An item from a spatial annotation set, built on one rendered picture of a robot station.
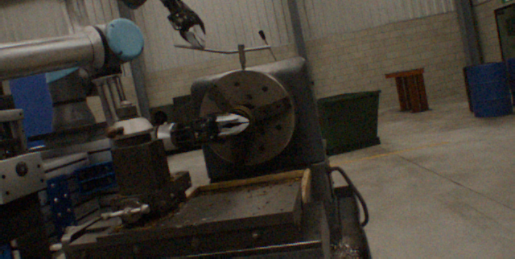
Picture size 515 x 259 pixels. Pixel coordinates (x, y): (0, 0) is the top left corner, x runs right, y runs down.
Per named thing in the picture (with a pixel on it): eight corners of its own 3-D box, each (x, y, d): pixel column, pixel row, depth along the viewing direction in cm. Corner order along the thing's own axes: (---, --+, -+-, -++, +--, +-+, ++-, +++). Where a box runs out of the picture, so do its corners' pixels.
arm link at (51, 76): (43, 105, 133) (35, 67, 133) (76, 101, 145) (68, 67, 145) (65, 99, 128) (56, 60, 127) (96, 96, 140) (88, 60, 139)
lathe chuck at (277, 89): (212, 162, 135) (203, 75, 133) (300, 157, 129) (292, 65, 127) (204, 168, 127) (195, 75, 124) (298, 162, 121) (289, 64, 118)
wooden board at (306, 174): (198, 198, 118) (195, 185, 118) (311, 181, 111) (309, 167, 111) (156, 236, 89) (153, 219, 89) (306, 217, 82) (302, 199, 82)
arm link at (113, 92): (70, 41, 115) (113, 191, 120) (83, 32, 107) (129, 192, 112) (105, 37, 123) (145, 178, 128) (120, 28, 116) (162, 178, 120)
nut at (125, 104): (125, 120, 70) (121, 101, 70) (144, 116, 69) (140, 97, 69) (113, 122, 66) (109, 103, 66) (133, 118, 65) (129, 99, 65)
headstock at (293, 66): (237, 152, 202) (223, 80, 200) (326, 137, 193) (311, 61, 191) (201, 181, 144) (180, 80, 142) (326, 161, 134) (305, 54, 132)
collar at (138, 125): (125, 136, 73) (121, 121, 72) (162, 129, 71) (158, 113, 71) (100, 142, 65) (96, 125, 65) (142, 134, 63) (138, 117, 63)
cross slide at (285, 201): (108, 231, 80) (103, 210, 80) (306, 204, 72) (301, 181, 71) (52, 269, 64) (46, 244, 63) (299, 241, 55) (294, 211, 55)
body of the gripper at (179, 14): (175, 32, 123) (156, 2, 123) (184, 35, 132) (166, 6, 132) (193, 18, 122) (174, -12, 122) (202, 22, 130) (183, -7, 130)
